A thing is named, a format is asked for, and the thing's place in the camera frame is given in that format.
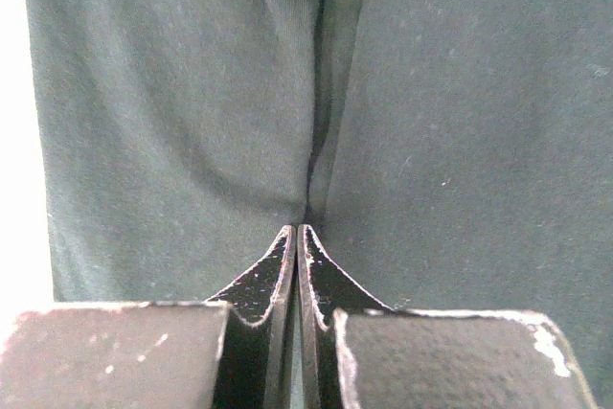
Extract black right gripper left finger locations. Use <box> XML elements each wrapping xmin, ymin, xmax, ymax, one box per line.
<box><xmin>209</xmin><ymin>225</ymin><xmax>296</xmax><ymax>408</ymax></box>

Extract black t-shirt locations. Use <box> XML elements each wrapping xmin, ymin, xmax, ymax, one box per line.
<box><xmin>26</xmin><ymin>0</ymin><xmax>612</xmax><ymax>408</ymax></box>

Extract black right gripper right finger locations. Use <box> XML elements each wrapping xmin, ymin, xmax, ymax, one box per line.
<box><xmin>296</xmin><ymin>224</ymin><xmax>392</xmax><ymax>408</ymax></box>

